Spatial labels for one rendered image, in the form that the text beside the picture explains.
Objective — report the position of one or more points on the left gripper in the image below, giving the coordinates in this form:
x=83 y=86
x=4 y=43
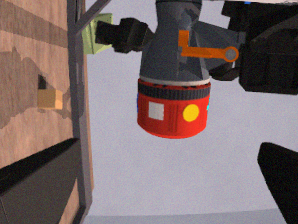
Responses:
x=275 y=73

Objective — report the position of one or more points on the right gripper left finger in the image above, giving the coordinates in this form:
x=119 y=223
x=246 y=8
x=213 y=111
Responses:
x=36 y=189

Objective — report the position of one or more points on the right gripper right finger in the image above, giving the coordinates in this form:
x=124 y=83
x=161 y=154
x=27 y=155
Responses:
x=279 y=166

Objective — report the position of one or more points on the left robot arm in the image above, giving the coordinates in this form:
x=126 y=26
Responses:
x=133 y=35

